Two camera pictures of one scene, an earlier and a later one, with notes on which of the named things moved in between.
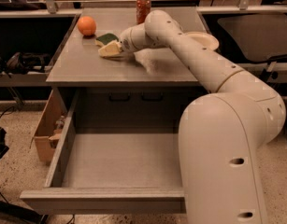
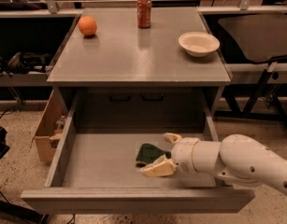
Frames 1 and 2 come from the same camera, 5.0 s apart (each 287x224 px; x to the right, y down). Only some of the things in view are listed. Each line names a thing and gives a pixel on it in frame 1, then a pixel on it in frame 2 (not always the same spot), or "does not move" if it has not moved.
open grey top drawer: [108, 172] does not move
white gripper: [128, 42] → [182, 154]
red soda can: [143, 8] does not move
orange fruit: [86, 25] does not move
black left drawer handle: [120, 100] does not move
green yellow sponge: [106, 38] → [149, 155]
